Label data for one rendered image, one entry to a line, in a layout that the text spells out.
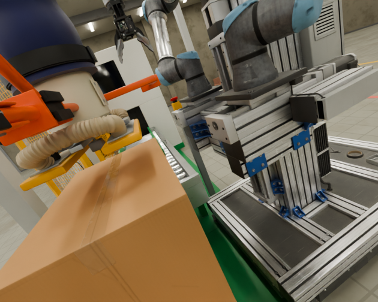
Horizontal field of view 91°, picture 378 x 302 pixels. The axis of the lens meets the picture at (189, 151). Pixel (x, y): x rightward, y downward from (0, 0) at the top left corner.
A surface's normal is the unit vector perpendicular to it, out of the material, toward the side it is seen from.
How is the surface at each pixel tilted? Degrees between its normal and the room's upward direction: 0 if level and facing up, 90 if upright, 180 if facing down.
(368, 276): 0
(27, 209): 90
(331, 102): 90
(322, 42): 90
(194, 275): 90
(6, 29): 81
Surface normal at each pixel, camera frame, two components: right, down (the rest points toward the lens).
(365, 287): -0.36, -0.87
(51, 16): 0.80, -0.31
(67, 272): 0.28, 0.25
